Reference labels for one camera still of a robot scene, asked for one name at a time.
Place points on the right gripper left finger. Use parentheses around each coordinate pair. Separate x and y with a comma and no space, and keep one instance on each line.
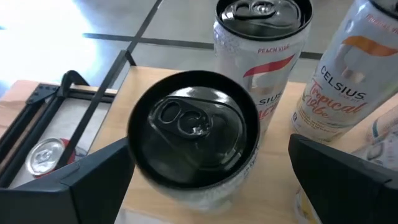
(77,196)

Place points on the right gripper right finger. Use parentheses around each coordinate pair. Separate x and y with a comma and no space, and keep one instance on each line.
(348,193)

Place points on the white Celsius Peach Vibe can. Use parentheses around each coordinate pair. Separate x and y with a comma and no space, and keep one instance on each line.
(192,130)
(264,71)

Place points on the red Fanta can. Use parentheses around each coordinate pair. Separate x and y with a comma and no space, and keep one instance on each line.
(45,155)

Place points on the wooden shelf with black frame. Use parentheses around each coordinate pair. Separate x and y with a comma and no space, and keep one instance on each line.
(280,186)

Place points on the black aluminium table frame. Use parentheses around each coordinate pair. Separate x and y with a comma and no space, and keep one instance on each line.
(40,93)

